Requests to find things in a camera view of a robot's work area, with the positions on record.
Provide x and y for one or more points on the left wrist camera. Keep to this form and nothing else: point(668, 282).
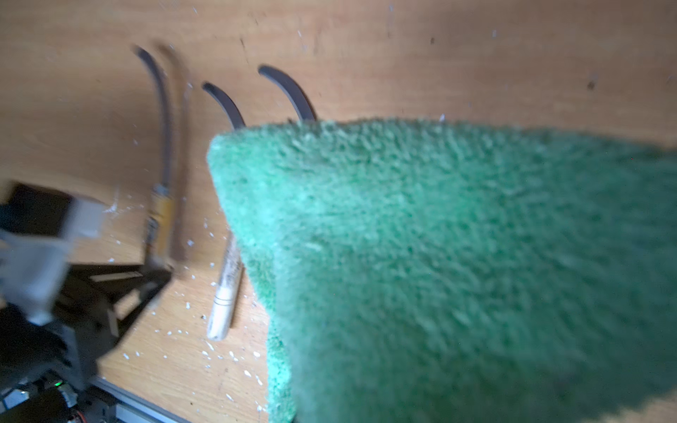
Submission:
point(40, 227)

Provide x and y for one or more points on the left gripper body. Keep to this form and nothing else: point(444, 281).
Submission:
point(83, 328)

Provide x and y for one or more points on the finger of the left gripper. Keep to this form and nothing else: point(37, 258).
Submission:
point(118, 281)

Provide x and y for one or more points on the green and black rag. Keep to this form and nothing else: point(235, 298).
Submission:
point(417, 271)

